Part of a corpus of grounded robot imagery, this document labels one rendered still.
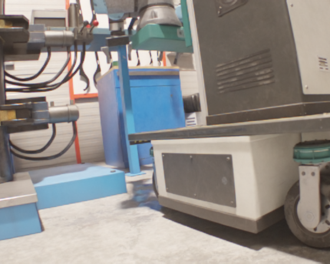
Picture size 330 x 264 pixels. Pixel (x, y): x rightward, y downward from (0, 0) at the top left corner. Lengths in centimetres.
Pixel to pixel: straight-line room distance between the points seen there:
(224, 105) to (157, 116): 195
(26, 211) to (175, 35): 86
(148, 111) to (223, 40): 195
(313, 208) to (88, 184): 112
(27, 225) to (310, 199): 92
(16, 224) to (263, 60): 96
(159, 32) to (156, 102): 172
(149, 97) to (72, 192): 151
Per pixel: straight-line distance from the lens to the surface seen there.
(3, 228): 110
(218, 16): 83
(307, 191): 66
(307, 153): 63
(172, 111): 281
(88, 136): 368
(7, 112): 145
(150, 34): 105
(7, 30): 154
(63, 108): 168
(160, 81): 279
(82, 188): 148
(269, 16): 71
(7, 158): 154
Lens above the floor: 33
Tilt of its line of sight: 1 degrees down
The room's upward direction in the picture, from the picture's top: 7 degrees counter-clockwise
